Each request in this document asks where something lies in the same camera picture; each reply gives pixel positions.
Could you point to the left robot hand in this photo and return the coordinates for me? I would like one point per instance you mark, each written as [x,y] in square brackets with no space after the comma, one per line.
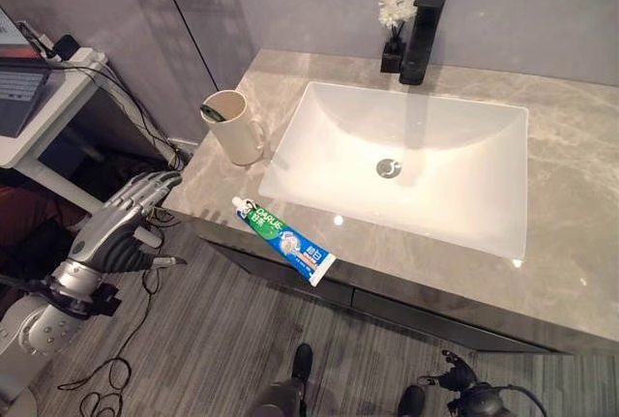
[109,230]

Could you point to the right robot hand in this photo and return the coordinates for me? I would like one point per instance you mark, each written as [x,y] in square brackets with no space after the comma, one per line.
[459,371]

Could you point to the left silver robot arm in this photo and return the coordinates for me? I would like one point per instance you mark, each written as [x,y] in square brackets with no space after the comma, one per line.
[46,313]

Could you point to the white rectangular sink basin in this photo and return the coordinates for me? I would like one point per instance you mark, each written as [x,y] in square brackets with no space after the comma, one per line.
[435,194]

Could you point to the chrome sink drain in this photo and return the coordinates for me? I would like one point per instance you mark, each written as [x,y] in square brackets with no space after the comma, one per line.
[389,168]

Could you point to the robot right dark foot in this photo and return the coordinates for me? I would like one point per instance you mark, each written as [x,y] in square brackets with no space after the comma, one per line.
[411,400]

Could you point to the robot dark foot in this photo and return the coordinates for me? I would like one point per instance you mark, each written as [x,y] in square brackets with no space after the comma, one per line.
[411,400]
[303,364]

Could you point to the dark red cloth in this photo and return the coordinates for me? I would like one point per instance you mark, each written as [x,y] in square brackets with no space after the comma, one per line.
[34,214]

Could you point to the white desk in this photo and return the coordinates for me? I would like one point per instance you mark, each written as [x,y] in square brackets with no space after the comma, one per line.
[58,98]

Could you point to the green toothbrush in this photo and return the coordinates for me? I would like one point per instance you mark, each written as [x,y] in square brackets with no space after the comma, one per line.
[211,113]

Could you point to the robot left dark foot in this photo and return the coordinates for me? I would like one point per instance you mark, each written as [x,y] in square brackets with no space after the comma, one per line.
[303,364]

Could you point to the grey laptop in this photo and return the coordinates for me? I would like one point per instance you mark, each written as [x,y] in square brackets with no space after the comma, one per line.
[19,93]

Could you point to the white power strip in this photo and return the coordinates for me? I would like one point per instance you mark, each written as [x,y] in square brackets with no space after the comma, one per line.
[84,56]

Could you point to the blue green toothpaste tube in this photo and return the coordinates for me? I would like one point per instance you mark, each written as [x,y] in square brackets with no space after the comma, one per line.
[285,240]

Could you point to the robot silver leg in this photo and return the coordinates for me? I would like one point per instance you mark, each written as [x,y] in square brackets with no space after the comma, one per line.
[278,400]

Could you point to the black power adapter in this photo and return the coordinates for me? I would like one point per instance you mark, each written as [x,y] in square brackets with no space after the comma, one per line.
[66,45]

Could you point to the marble top vanity cabinet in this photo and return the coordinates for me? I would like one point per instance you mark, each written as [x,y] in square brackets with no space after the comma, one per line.
[556,194]

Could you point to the black square faucet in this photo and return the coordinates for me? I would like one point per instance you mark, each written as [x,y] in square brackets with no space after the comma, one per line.
[421,35]

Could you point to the white flowers in black vase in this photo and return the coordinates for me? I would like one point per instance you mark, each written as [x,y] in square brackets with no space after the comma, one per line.
[392,25]

